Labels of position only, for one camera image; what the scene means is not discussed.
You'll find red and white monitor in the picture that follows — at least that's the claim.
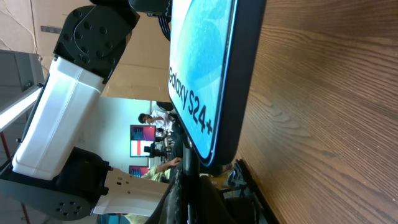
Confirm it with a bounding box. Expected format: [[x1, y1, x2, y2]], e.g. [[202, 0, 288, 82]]
[[130, 125, 156, 157]]

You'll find person in white shirt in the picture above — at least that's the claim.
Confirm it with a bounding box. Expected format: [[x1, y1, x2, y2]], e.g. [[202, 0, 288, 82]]
[[138, 110, 174, 131]]

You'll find person in yellow shirt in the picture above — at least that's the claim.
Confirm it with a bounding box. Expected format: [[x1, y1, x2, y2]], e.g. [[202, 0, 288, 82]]
[[141, 157, 181, 183]]

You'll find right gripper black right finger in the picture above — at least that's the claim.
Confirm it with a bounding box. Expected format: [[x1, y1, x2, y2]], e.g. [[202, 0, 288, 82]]
[[200, 176, 237, 224]]

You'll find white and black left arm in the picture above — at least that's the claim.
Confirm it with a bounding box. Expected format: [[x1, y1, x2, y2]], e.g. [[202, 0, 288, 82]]
[[1, 1, 170, 223]]

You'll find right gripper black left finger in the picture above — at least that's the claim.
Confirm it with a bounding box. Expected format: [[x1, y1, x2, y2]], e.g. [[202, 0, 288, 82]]
[[149, 174, 188, 224]]

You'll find black Samsung Galaxy smartphone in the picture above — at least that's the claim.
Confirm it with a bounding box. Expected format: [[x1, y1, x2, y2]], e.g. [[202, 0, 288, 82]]
[[168, 0, 266, 166]]

